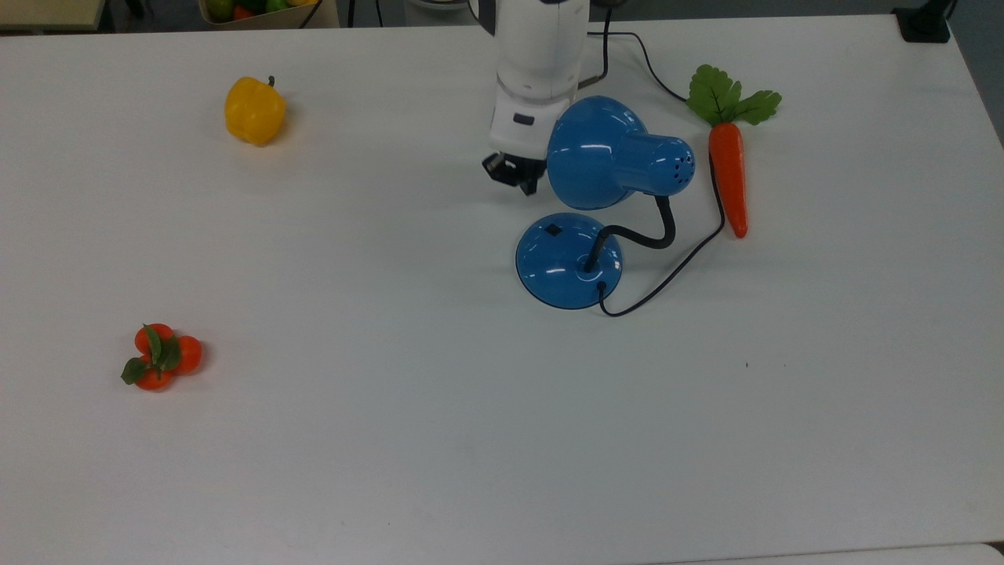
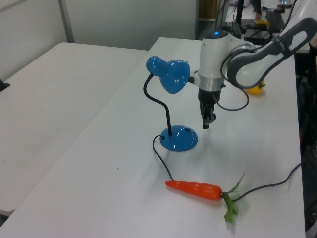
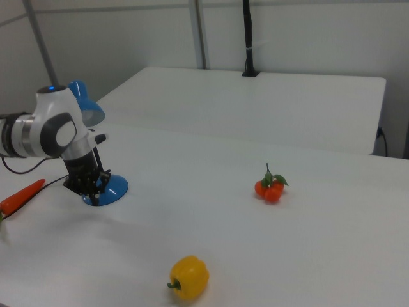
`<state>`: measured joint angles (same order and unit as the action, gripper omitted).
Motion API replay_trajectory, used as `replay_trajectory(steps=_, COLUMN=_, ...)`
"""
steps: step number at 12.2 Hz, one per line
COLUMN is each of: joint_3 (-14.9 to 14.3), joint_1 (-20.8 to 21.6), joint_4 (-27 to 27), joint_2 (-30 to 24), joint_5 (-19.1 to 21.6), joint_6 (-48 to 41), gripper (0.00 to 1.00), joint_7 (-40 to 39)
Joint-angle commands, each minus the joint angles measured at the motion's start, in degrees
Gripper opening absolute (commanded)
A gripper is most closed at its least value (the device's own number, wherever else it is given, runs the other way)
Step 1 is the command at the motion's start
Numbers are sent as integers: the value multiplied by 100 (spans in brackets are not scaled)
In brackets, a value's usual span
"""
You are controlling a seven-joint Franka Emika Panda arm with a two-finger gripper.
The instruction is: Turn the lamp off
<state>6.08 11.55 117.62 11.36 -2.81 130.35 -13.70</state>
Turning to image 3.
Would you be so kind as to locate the blue desk lamp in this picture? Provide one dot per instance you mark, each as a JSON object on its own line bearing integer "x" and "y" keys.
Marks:
{"x": 116, "y": 187}

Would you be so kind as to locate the white neighbouring table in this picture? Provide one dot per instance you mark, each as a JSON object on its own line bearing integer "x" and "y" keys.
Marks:
{"x": 255, "y": 112}

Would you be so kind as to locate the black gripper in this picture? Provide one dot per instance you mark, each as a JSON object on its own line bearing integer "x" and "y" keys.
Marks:
{"x": 81, "y": 172}

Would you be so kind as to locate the black camera pole with base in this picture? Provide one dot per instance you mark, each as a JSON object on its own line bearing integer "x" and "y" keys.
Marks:
{"x": 248, "y": 48}

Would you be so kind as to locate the yellow toy bell pepper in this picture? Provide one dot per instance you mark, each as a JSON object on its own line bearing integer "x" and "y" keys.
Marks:
{"x": 190, "y": 276}

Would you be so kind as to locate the grey metal partition post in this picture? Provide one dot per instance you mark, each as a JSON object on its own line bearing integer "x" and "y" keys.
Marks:
{"x": 41, "y": 41}
{"x": 199, "y": 32}

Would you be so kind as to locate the orange toy carrot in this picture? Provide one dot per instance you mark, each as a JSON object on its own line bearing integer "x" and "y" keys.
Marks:
{"x": 22, "y": 195}

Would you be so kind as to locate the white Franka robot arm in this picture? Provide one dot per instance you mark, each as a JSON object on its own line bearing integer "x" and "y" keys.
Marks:
{"x": 57, "y": 128}

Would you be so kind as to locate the toy tangerine cluster with leaves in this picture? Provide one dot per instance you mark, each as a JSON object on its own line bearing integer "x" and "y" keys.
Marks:
{"x": 271, "y": 193}

